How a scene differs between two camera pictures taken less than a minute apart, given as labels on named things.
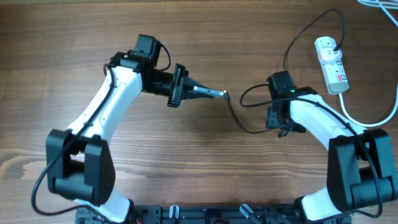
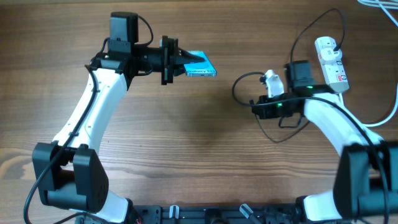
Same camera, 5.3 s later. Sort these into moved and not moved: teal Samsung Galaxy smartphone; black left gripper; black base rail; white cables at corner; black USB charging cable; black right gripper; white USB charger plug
Moved: black left gripper; teal Samsung Galaxy smartphone; black right gripper; black USB charging cable
Not moved: white cables at corner; white USB charger plug; black base rail
